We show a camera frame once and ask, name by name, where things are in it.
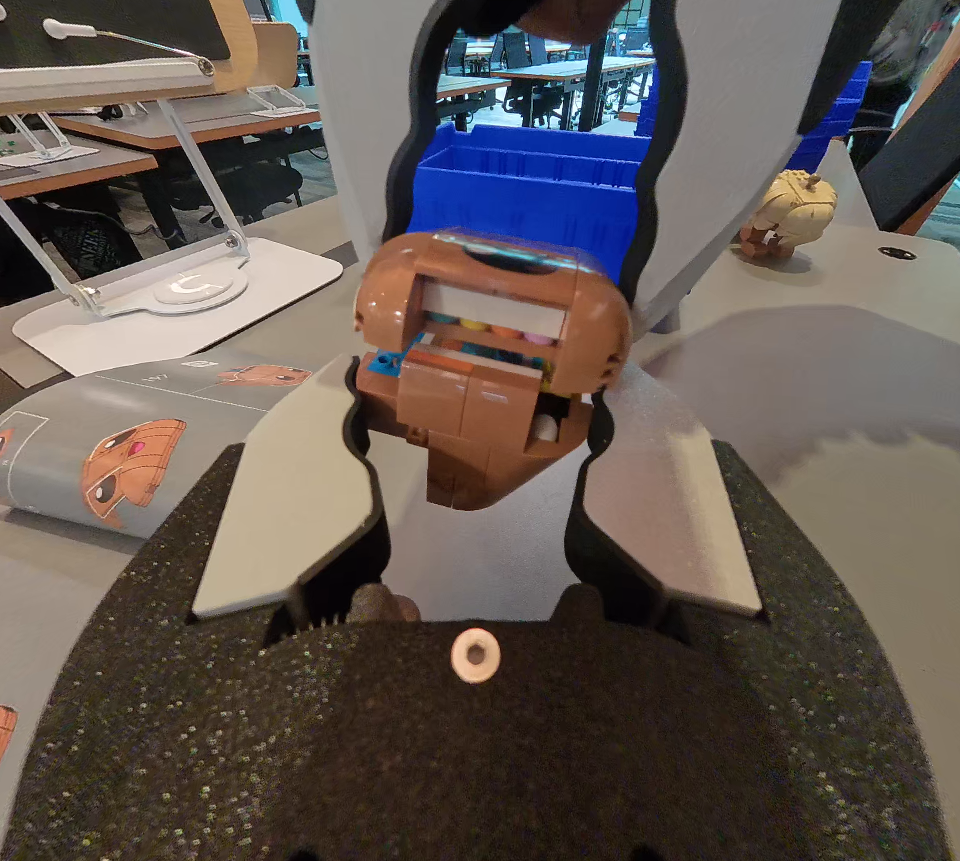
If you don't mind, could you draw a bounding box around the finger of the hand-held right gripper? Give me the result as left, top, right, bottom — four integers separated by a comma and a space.
618, 0, 879, 337
307, 0, 496, 270

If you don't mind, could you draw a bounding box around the blue plastic bin stack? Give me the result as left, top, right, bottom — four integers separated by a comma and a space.
798, 60, 875, 161

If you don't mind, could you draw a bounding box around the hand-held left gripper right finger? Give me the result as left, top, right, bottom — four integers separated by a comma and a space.
564, 360, 765, 618

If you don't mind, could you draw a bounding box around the wooden top desk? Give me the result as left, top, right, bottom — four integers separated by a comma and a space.
52, 99, 324, 153

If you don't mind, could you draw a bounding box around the grey instruction booklet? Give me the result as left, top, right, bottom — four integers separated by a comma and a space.
0, 349, 316, 765

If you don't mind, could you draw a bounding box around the row of black office chairs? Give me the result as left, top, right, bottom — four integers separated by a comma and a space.
450, 28, 654, 127

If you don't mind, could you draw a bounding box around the white cable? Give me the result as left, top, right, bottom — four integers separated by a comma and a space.
42, 17, 216, 76

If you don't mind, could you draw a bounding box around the white desk stand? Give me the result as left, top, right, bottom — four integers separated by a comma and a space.
0, 62, 345, 378

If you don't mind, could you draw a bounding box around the brown lego body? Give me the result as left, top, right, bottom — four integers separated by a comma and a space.
738, 169, 839, 267

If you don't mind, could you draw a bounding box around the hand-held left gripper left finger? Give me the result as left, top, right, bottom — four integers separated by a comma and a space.
191, 353, 391, 618

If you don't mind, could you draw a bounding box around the brown lego head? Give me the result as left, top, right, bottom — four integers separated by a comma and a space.
352, 231, 633, 511

